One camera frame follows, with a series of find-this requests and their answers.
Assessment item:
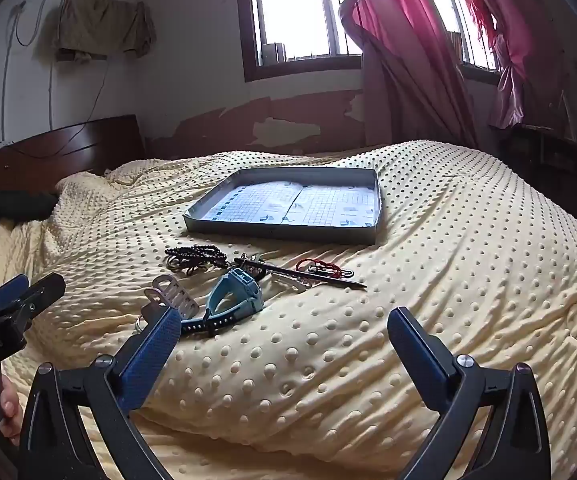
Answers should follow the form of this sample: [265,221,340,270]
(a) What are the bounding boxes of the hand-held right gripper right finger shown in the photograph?
[387,306,552,480]

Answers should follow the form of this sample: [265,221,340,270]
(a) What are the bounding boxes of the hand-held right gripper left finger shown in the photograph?
[18,306,184,480]

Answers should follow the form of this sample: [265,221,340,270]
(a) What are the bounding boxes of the light blue wrist watch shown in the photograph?
[182,267,264,337]

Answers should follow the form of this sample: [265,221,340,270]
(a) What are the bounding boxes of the small metal carabiner chain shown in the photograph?
[309,265,354,281]

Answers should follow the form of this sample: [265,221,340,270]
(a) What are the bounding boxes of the black bead bracelet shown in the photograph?
[165,243,229,268]

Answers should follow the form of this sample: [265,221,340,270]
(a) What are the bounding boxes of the black ornamented hair stick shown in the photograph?
[233,255,368,290]

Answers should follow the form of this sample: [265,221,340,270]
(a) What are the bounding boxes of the silver hair clip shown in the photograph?
[268,272,315,292]

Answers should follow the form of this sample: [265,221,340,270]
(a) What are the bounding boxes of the red string bracelet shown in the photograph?
[296,257,343,279]

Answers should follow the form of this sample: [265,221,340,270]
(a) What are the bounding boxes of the grey tray with grid lining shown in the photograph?
[183,166,385,247]

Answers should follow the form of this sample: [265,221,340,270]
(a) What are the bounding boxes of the yellow dotted blanket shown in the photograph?
[0,140,577,480]

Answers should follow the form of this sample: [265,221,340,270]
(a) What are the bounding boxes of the dark pillow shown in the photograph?
[0,187,62,236]

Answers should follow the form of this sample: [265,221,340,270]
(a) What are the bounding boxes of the dark wooden headboard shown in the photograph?
[0,115,146,193]

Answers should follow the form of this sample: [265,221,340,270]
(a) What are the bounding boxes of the dark wooden cabinet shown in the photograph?
[489,90,577,251]

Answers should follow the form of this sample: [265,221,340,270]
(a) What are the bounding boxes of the brown cloth cover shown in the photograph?
[53,0,158,66]

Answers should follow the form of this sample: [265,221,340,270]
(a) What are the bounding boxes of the tied pink curtain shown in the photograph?
[463,0,530,130]

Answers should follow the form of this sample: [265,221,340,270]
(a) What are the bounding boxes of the large pink curtain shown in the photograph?
[319,0,482,150]

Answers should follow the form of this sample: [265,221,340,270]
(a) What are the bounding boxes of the small box on windowsill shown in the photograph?
[261,42,287,64]

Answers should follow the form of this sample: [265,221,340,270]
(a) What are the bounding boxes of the narrow barred window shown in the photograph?
[413,0,504,78]

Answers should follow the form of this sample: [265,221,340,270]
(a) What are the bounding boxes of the large barred window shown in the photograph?
[235,0,364,83]

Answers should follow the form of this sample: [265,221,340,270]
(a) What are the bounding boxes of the white wall cable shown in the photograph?
[0,0,78,147]

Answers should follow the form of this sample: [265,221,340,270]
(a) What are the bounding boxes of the black wall cable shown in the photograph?
[8,55,112,157]

